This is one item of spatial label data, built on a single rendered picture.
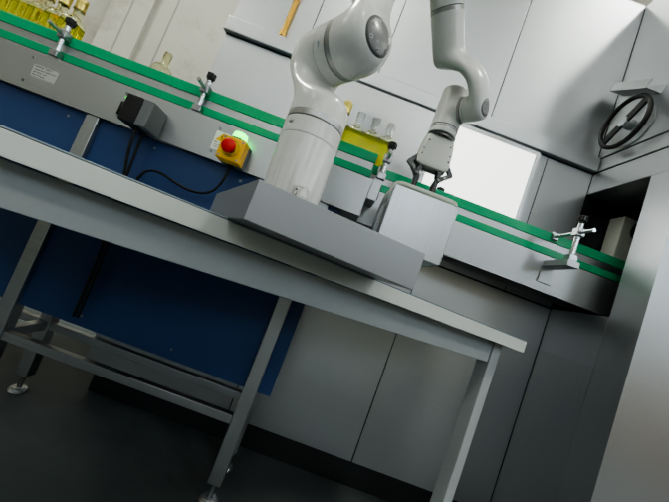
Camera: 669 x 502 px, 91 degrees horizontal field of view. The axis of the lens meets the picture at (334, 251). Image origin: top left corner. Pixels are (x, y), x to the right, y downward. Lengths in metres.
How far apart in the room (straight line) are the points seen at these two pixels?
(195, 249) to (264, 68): 1.09
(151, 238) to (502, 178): 1.28
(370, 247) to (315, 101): 0.31
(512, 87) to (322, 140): 1.17
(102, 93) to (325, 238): 0.97
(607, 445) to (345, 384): 0.79
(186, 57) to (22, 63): 3.09
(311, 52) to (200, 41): 3.79
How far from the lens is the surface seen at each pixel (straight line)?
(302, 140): 0.65
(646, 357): 1.32
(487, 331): 0.98
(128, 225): 0.58
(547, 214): 1.60
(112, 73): 1.35
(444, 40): 1.12
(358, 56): 0.72
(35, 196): 0.60
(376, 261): 0.54
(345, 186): 1.02
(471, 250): 1.19
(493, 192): 1.47
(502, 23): 1.84
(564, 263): 1.23
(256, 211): 0.45
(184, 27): 4.58
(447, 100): 1.13
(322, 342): 1.32
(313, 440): 1.43
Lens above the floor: 0.72
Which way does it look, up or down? 5 degrees up
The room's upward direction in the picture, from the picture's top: 21 degrees clockwise
